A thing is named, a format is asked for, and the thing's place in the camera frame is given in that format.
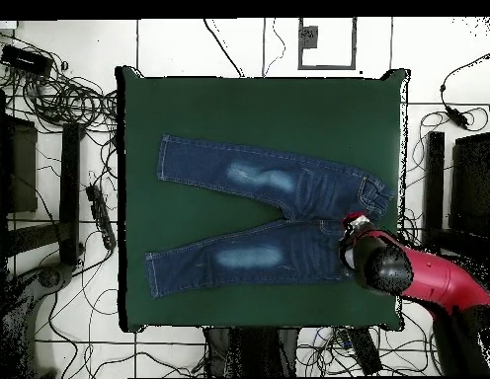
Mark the blue denim jeans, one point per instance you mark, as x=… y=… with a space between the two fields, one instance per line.
x=268 y=181

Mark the black metal frame stand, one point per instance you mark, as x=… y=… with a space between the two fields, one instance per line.
x=434 y=177
x=69 y=189

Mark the dark green table cloth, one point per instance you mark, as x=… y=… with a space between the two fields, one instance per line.
x=268 y=106

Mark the grey curved stand base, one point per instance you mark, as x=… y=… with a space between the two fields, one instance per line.
x=51 y=276

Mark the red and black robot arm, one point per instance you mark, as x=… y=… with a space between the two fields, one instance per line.
x=434 y=276

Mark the black power adapter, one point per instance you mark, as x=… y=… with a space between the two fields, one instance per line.
x=457 y=116

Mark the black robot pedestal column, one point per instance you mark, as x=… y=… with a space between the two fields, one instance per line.
x=245 y=351

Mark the black electronics box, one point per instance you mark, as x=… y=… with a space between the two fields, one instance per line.
x=25 y=60

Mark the black rectangular box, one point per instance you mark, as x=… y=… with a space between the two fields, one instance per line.
x=363 y=349

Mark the black power strip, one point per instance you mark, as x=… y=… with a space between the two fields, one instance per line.
x=100 y=217

